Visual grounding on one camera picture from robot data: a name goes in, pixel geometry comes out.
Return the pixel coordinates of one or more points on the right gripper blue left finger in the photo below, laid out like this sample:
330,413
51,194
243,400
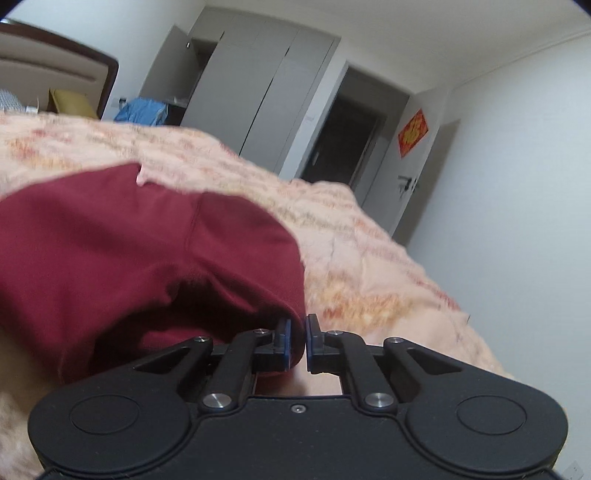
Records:
251,353

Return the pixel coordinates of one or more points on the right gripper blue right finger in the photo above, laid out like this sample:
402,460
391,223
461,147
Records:
347,356

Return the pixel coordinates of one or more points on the dark red long-sleeve shirt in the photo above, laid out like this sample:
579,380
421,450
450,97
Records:
97,270

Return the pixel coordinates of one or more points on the blue clothes pile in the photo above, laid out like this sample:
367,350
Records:
142,111

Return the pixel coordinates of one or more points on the floral peach quilt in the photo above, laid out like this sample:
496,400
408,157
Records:
356,277

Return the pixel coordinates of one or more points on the white room door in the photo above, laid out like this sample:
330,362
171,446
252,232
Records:
384,203

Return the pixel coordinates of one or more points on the red fu door decoration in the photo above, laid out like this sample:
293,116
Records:
412,133

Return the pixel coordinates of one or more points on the grey built-in wardrobe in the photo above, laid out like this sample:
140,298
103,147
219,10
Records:
246,79

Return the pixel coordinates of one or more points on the olive green pillow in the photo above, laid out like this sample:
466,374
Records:
65,102

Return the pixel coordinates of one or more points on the padded bed headboard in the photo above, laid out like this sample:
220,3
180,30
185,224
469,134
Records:
35,61

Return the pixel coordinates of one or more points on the black door handle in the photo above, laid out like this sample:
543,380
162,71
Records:
407,183

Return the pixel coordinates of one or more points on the white charger with cable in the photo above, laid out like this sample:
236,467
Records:
33,108

